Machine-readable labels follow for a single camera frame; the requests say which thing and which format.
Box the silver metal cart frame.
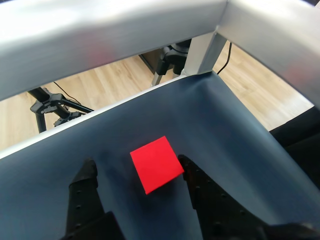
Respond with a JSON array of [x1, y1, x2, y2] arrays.
[[0, 0, 320, 161]]

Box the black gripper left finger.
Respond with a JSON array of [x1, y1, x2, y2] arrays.
[[59, 156, 123, 240]]

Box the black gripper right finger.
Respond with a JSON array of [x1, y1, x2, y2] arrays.
[[177, 154, 271, 240]]

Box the black tripod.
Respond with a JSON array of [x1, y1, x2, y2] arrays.
[[27, 86, 95, 134], [150, 39, 192, 88]]

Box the black cable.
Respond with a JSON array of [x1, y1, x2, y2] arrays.
[[216, 42, 233, 75]]

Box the red cube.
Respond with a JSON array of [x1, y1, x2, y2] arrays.
[[129, 135, 185, 195]]

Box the dark blue table mat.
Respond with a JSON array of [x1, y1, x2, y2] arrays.
[[0, 72, 320, 240]]

